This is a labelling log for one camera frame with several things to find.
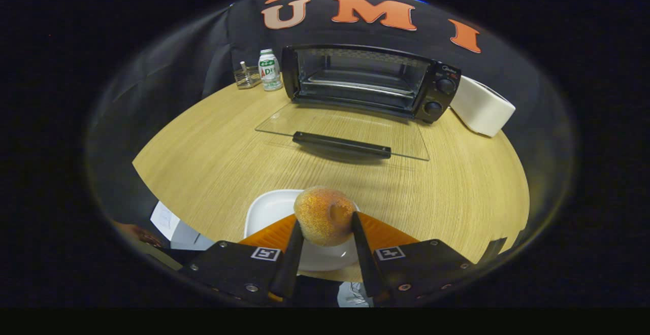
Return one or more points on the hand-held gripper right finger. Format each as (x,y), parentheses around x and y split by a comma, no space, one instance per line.
(365,261)

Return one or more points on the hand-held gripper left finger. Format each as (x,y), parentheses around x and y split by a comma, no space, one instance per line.
(290,264)

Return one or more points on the sugared donut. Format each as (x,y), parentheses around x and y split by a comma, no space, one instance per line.
(317,218)

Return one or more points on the black toaster oven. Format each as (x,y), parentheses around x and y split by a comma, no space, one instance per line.
(447,96)

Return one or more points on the white bread toaster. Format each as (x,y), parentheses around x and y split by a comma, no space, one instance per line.
(480,106)

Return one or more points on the person's white shoe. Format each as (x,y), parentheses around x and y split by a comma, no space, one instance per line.
(353,295)

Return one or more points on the white square plate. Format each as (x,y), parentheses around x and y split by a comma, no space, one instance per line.
(269,210)

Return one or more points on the white paper box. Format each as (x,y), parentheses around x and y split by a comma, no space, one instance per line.
(167,218)

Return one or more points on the clear glass holder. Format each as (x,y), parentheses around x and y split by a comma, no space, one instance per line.
(248,77)

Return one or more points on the white green-label bottle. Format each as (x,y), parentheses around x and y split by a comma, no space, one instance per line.
(269,71)

